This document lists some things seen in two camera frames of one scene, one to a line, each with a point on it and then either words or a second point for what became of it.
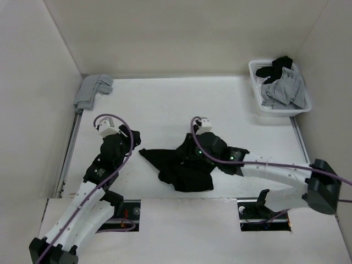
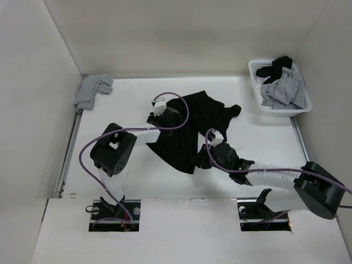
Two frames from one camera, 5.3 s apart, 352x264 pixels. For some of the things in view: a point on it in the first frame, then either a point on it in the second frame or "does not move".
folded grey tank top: [91, 84] does not move
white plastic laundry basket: [254, 65] does not move
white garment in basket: [259, 81] does not move
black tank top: [185, 176] -> [178, 148]
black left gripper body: [127, 142] -> [154, 119]
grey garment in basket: [286, 92] does not move
